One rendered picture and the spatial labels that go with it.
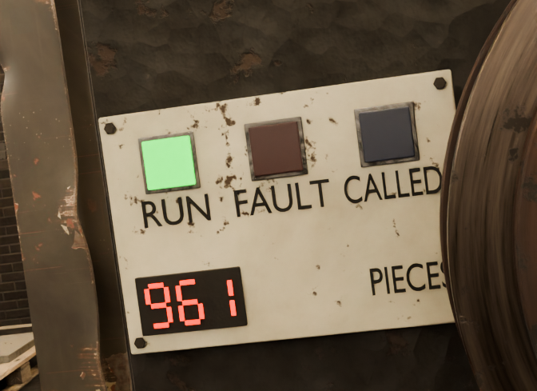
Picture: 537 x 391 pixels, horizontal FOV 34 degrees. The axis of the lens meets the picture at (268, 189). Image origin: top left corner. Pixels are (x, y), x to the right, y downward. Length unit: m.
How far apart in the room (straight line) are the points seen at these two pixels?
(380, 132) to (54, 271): 2.74
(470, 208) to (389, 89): 0.16
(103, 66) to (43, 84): 2.59
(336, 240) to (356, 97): 0.10
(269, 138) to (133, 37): 0.13
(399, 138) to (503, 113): 0.14
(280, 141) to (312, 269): 0.10
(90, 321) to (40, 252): 0.32
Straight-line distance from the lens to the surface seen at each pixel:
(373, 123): 0.62
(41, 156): 3.27
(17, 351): 5.44
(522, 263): 0.49
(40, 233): 3.30
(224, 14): 0.66
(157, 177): 0.64
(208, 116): 0.64
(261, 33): 0.66
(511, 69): 0.50
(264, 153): 0.63
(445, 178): 0.56
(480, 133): 0.50
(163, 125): 0.65
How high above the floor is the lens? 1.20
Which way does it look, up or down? 3 degrees down
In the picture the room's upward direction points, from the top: 7 degrees counter-clockwise
